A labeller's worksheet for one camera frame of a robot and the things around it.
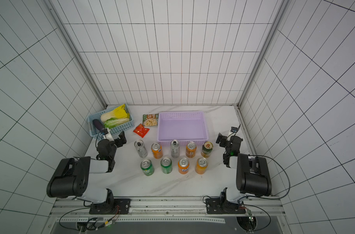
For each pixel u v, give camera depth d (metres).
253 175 0.45
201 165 0.77
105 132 0.77
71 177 0.46
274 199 0.44
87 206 0.73
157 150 0.83
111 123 0.98
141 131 1.03
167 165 0.77
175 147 0.81
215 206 0.73
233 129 0.81
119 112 1.03
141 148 0.81
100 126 1.02
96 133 0.95
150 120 1.10
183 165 0.76
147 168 0.76
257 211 0.72
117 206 0.72
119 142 0.83
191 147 0.83
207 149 0.83
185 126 1.05
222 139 0.85
